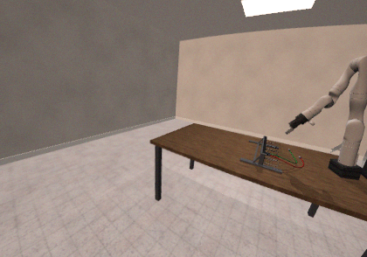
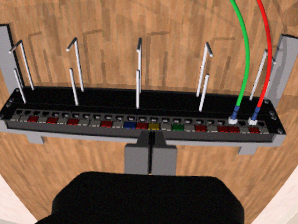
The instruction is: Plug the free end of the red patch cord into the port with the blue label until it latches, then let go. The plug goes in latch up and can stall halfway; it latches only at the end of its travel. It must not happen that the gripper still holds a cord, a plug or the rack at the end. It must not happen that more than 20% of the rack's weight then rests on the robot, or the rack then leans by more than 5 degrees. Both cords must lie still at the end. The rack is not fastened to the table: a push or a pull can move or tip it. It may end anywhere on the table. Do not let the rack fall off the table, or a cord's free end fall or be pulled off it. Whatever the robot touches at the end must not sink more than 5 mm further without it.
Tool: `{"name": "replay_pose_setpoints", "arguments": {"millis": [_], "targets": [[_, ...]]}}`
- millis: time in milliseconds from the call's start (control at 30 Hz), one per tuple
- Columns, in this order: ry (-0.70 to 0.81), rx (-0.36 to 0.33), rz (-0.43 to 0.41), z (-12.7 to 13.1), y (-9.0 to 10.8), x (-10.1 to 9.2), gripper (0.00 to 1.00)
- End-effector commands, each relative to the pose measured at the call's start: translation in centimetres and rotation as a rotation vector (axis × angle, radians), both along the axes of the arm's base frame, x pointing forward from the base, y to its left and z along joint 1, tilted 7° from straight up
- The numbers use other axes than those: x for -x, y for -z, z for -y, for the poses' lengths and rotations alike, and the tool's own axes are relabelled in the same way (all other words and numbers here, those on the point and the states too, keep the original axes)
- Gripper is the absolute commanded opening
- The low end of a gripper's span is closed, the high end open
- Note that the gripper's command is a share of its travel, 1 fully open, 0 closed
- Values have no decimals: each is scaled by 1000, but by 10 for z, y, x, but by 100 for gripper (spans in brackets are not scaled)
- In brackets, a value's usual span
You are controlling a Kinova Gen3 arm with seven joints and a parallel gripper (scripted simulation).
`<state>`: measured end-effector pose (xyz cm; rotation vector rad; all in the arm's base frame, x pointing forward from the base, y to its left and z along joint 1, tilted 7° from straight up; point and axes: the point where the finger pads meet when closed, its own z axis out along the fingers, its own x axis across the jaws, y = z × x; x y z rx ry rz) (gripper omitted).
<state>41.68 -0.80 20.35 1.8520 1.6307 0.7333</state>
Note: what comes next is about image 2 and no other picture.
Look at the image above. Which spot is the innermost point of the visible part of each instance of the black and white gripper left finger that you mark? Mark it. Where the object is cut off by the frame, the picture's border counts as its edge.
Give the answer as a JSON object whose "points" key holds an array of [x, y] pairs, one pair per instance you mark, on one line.
{"points": [[136, 155]]}

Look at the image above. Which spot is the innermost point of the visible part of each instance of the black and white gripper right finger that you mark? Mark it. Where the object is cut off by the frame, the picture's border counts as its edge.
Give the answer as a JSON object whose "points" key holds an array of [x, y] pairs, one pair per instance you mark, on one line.
{"points": [[163, 156]]}

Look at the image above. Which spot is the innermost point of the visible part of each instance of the red patch cord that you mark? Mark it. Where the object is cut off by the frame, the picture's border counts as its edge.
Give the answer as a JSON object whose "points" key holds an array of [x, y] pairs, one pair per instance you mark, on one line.
{"points": [[269, 55]]}

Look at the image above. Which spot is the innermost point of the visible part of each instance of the green cable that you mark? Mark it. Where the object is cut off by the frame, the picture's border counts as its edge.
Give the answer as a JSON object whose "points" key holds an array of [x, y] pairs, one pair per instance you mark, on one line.
{"points": [[247, 51]]}

